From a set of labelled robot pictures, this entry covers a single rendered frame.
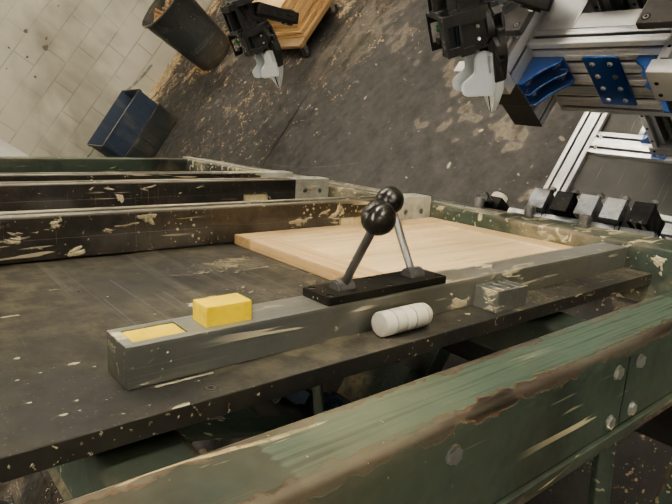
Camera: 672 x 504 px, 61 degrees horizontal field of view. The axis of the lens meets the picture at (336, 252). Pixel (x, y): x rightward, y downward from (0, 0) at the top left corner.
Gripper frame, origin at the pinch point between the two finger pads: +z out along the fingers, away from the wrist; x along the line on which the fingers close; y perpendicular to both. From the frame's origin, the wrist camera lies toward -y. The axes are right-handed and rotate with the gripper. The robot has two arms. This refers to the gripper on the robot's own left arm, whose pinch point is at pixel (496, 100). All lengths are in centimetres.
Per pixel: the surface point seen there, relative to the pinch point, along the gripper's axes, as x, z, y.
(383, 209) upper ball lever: 25.3, -1.5, 23.2
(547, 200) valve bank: -43, 44, -27
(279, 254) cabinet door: -9.0, 18.1, 37.4
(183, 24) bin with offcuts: -463, 18, 83
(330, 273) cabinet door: 2.8, 17.6, 30.1
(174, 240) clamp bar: -17, 13, 55
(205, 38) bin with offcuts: -471, 35, 69
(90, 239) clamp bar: -11, 6, 65
